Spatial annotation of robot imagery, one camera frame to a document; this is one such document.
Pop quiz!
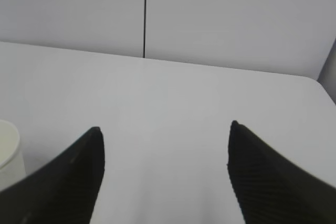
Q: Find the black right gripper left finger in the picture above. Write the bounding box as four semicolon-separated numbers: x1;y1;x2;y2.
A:
1;127;105;223

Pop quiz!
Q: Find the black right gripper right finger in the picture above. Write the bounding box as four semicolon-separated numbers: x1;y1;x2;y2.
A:
227;121;335;223

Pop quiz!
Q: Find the white paper cup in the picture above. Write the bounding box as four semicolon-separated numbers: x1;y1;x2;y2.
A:
0;120;26;190

